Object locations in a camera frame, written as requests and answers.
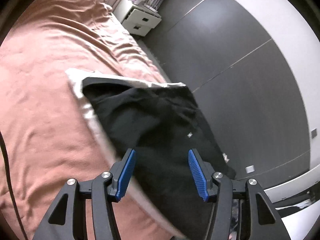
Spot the black shirt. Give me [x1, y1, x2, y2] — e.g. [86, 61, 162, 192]
[82, 77, 235, 239]

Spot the white pillow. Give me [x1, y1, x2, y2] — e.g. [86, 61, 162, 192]
[65, 68, 185, 238]

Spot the brown bed sheet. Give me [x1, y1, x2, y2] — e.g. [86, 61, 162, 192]
[1, 0, 164, 238]

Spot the dark grey wardrobe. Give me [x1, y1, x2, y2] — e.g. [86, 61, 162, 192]
[144, 0, 310, 187]

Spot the white nightstand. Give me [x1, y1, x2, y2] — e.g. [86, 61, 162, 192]
[113, 0, 162, 37]

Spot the black cable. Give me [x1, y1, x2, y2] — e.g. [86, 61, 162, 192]
[0, 129, 28, 240]

